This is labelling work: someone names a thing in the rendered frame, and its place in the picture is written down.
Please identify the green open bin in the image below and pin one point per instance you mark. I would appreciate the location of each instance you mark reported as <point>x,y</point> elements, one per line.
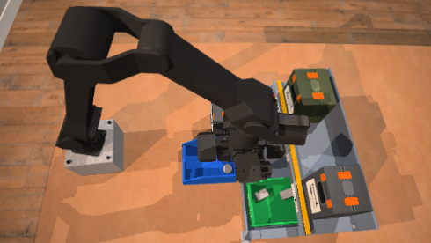
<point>272,209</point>

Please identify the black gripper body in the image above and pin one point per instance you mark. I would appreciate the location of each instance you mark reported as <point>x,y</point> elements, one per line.
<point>207,147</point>

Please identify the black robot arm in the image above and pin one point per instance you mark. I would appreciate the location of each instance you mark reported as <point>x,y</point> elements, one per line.
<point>87,34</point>

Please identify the yellow long thin bar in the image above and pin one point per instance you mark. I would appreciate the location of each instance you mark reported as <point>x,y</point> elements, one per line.
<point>295,167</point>

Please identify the blue bin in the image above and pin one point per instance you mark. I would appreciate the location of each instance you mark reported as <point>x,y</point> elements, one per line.
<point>196,172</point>

